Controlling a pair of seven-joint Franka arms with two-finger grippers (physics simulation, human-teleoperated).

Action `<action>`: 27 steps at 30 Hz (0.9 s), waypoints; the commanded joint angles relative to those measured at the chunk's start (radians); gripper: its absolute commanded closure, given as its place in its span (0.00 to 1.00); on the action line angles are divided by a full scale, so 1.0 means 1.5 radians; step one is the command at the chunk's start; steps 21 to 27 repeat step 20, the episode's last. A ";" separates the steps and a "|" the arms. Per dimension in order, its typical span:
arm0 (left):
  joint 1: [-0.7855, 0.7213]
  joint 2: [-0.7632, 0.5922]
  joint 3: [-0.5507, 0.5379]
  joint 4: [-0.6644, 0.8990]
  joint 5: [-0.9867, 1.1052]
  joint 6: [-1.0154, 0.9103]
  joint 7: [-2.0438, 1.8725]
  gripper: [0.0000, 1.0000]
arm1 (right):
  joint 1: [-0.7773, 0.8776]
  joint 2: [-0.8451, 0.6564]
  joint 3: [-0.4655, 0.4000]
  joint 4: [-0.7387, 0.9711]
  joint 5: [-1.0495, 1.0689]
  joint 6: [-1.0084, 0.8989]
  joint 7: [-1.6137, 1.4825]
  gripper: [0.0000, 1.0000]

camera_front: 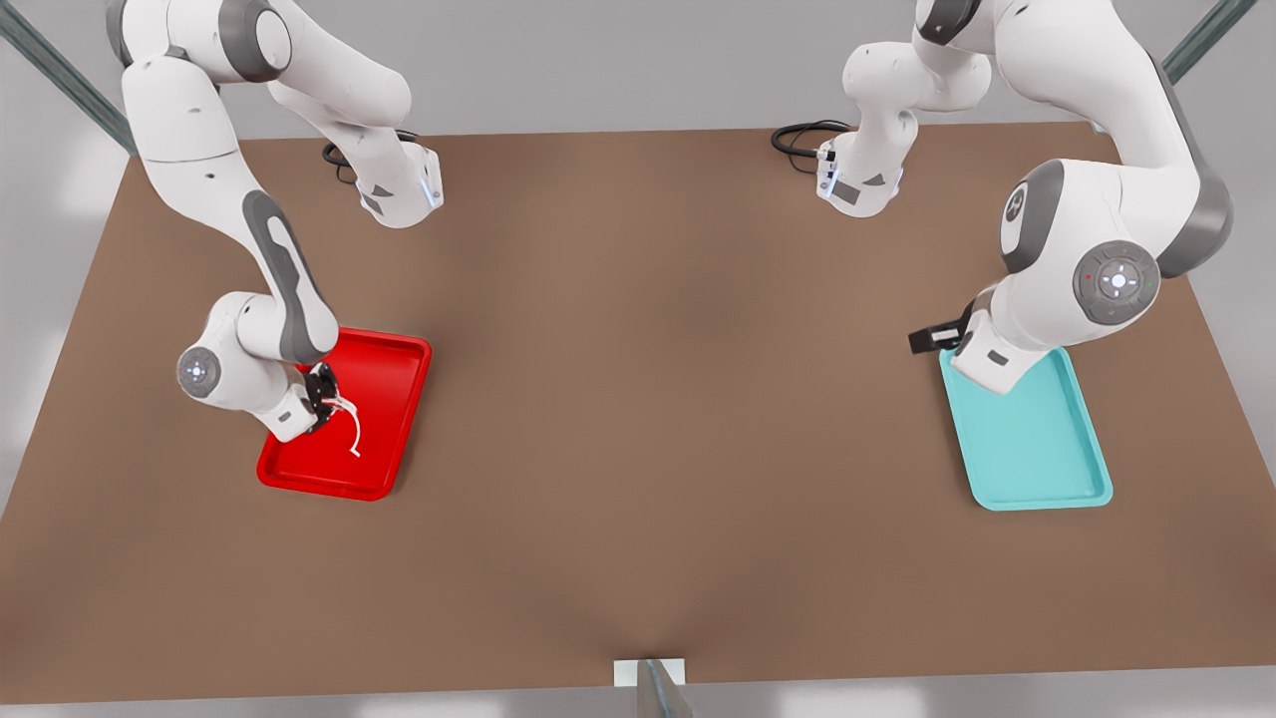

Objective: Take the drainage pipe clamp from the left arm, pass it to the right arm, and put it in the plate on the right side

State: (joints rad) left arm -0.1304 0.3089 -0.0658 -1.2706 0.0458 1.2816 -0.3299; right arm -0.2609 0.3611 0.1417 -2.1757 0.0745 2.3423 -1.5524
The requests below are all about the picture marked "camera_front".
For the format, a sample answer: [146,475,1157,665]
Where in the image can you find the white drainage pipe clamp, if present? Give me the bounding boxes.
[334,397,364,460]

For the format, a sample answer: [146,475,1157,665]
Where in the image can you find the red rectangular tray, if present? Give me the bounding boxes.
[256,327,434,503]

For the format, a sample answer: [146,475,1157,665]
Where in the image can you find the teal rectangular tray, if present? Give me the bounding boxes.
[938,346,1114,513]

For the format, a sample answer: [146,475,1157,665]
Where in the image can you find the black cable loop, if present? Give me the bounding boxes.
[770,120,854,178]
[321,129,421,187]

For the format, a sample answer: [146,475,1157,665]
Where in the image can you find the silver frame post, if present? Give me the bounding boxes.
[612,657,695,718]
[1159,0,1259,87]
[0,0,139,158]

